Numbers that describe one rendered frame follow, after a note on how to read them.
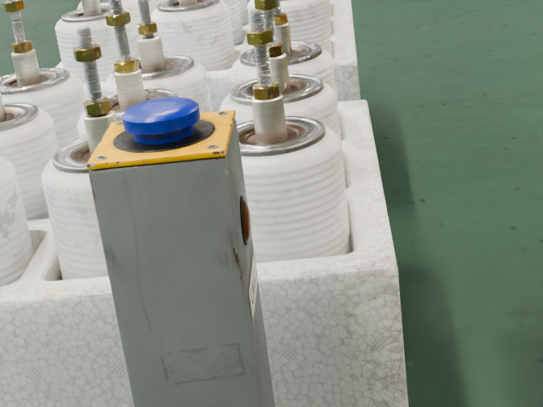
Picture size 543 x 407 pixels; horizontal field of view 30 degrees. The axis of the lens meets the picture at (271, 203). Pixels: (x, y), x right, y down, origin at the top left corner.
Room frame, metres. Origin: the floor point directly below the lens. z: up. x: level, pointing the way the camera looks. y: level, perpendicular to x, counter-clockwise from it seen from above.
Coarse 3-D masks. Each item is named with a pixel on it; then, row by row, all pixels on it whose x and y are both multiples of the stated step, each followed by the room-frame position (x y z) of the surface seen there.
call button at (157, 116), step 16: (128, 112) 0.50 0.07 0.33; (144, 112) 0.50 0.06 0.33; (160, 112) 0.50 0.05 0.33; (176, 112) 0.49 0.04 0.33; (192, 112) 0.50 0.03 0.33; (128, 128) 0.50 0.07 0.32; (144, 128) 0.49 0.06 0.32; (160, 128) 0.49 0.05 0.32; (176, 128) 0.49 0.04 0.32; (192, 128) 0.50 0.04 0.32
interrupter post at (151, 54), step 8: (144, 40) 0.91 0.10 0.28; (152, 40) 0.91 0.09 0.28; (160, 40) 0.92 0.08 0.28; (144, 48) 0.91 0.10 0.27; (152, 48) 0.91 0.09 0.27; (160, 48) 0.91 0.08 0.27; (144, 56) 0.91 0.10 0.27; (152, 56) 0.91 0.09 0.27; (160, 56) 0.91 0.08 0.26; (144, 64) 0.91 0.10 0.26; (152, 64) 0.91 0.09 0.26; (160, 64) 0.91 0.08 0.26; (144, 72) 0.91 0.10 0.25; (152, 72) 0.91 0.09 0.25
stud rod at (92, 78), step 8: (80, 32) 0.68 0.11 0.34; (88, 32) 0.68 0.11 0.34; (80, 40) 0.68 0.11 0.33; (88, 40) 0.68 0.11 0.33; (80, 48) 0.68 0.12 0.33; (88, 64) 0.68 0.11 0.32; (96, 64) 0.68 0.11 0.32; (88, 72) 0.68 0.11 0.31; (96, 72) 0.68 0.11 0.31; (88, 80) 0.68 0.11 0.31; (96, 80) 0.68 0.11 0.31; (88, 88) 0.68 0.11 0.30; (96, 88) 0.68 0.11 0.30; (88, 96) 0.68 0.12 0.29; (96, 96) 0.68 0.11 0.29
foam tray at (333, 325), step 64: (384, 256) 0.61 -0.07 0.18; (0, 320) 0.61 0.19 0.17; (64, 320) 0.61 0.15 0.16; (320, 320) 0.60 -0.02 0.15; (384, 320) 0.59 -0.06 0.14; (0, 384) 0.62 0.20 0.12; (64, 384) 0.61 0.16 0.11; (128, 384) 0.61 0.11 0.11; (320, 384) 0.60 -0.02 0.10; (384, 384) 0.59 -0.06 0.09
